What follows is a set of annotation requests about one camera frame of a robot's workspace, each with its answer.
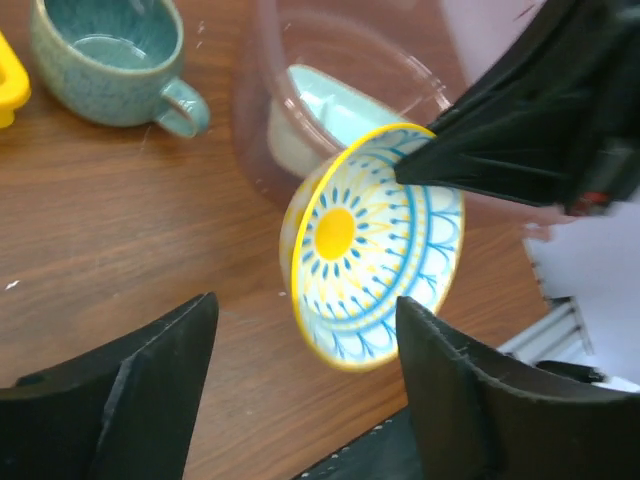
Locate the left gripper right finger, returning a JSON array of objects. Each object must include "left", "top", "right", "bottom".
[{"left": 396, "top": 297, "right": 639, "bottom": 479}]

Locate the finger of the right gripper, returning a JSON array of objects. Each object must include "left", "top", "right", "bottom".
[{"left": 395, "top": 1, "right": 639, "bottom": 215}]

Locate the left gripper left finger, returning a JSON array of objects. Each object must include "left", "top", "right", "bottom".
[{"left": 1, "top": 293, "right": 219, "bottom": 480}]

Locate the yellow-blue patterned bowl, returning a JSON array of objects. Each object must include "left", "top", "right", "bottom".
[{"left": 279, "top": 123, "right": 465, "bottom": 372}]

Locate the light-teal divided rectangular dish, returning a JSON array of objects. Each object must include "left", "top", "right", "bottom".
[{"left": 267, "top": 64, "right": 406, "bottom": 178}]

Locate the clear pink plastic bin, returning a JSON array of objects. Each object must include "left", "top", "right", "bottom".
[{"left": 230, "top": 0, "right": 566, "bottom": 226}]

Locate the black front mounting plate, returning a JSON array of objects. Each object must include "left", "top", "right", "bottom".
[{"left": 295, "top": 407, "right": 424, "bottom": 480}]

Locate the yellow plastic tray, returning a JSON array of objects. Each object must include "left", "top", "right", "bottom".
[{"left": 0, "top": 34, "right": 31, "bottom": 129}]

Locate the teal speckled ceramic mug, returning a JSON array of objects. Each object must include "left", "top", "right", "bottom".
[{"left": 30, "top": 1, "right": 210, "bottom": 138}]

